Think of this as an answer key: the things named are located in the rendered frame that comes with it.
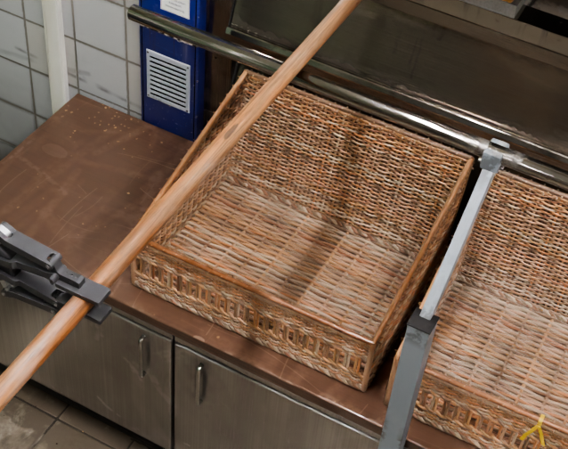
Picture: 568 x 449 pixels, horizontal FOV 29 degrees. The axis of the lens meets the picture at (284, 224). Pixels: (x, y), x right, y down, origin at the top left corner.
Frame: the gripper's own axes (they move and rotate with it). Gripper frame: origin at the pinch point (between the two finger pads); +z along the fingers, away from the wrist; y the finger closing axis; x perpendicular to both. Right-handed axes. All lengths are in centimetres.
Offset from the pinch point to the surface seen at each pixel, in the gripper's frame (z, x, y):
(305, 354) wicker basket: 14, -50, 58
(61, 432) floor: -44, -43, 120
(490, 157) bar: 37, -61, 3
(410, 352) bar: 37, -39, 31
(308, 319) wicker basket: 14, -50, 47
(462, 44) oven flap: 19, -102, 12
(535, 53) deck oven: 34, -99, 7
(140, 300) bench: -23, -48, 62
